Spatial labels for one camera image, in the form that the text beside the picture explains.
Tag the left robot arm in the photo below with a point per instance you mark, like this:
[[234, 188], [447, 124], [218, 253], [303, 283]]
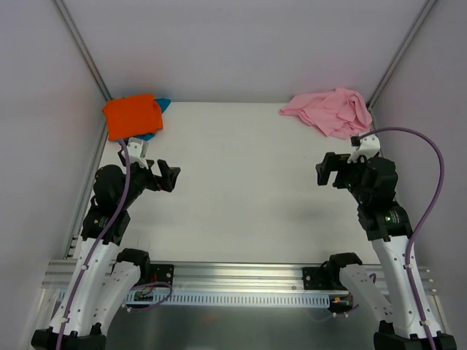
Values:
[[104, 272]]

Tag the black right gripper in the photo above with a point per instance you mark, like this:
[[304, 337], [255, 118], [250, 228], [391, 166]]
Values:
[[338, 170]]

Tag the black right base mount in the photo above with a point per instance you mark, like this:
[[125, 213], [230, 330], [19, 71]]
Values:
[[318, 278]]

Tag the folded blue t-shirt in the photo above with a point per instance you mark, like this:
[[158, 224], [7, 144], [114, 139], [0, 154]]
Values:
[[165, 103]]

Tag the pink t-shirt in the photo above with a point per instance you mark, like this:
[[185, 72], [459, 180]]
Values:
[[341, 113]]

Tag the folded orange t-shirt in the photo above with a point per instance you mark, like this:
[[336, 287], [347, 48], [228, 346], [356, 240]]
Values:
[[117, 118]]

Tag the right aluminium frame post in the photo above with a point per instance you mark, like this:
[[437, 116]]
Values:
[[414, 29]]

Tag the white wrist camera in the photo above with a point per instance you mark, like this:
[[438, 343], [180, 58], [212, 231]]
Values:
[[367, 146], [137, 150]]

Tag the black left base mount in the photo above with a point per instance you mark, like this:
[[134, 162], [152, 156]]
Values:
[[157, 273]]

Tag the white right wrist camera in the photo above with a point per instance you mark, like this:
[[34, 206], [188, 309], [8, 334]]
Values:
[[367, 146]]

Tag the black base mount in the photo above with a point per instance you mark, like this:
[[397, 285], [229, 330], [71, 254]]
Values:
[[157, 273], [318, 278]]

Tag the aluminium mounting rail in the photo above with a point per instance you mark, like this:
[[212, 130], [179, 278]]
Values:
[[232, 277]]

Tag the white slotted cable duct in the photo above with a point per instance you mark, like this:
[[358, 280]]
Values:
[[253, 299]]

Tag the left aluminium frame post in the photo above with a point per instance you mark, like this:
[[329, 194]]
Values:
[[82, 48]]

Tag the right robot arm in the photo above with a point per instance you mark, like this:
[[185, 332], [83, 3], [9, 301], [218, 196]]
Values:
[[405, 319]]

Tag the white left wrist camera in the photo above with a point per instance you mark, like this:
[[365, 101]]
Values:
[[137, 150]]

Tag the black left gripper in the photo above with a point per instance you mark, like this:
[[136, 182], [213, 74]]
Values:
[[157, 176]]

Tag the aluminium frame post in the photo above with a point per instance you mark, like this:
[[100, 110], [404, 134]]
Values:
[[414, 29], [82, 48]]

